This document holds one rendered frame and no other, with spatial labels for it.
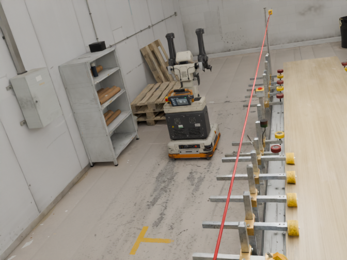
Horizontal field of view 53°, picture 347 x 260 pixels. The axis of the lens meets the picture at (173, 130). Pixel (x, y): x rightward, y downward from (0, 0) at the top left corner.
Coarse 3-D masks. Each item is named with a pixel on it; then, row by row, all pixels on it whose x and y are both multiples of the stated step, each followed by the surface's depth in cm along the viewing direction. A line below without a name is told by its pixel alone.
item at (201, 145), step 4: (176, 144) 466; (180, 144) 464; (184, 144) 463; (188, 144) 461; (192, 144) 459; (196, 144) 458; (200, 144) 455; (176, 148) 469; (180, 148) 467; (184, 148) 465; (188, 148) 463; (192, 148) 462; (196, 148) 460; (200, 148) 458; (204, 148) 456
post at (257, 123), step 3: (258, 120) 274; (258, 123) 273; (258, 126) 274; (258, 129) 275; (258, 132) 276; (258, 135) 277; (261, 135) 279; (261, 138) 277; (261, 141) 278; (261, 144) 280; (261, 147) 281; (261, 162) 287
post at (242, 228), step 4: (240, 224) 164; (244, 224) 164; (240, 228) 165; (244, 228) 164; (240, 232) 166; (244, 232) 165; (240, 236) 167; (244, 236) 166; (240, 240) 168; (244, 240) 167; (244, 244) 168; (248, 244) 170; (244, 248) 169; (248, 248) 170
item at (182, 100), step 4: (172, 96) 438; (176, 96) 437; (180, 96) 435; (184, 96) 434; (192, 96) 438; (168, 100) 450; (172, 100) 442; (176, 100) 441; (180, 100) 440; (184, 100) 438; (188, 100) 437; (172, 104) 449; (176, 104) 447; (180, 104) 446; (184, 104) 444; (188, 104) 443
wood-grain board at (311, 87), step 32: (288, 64) 486; (320, 64) 456; (288, 96) 372; (320, 96) 354; (288, 128) 301; (320, 128) 290; (320, 160) 245; (288, 192) 218; (320, 192) 212; (320, 224) 187; (288, 256) 171; (320, 256) 167
